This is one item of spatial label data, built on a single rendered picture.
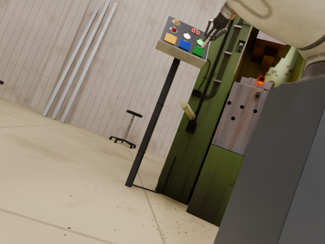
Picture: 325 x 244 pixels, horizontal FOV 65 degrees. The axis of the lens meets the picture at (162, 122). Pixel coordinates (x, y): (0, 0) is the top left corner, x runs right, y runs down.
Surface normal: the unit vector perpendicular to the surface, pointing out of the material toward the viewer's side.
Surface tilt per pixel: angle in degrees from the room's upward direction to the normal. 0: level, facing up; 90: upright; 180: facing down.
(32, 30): 90
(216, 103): 90
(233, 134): 90
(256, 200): 90
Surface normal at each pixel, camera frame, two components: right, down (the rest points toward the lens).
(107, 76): 0.17, 0.00
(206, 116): -0.23, -0.15
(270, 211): -0.92, -0.37
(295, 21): -0.22, 0.80
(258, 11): -0.52, 0.78
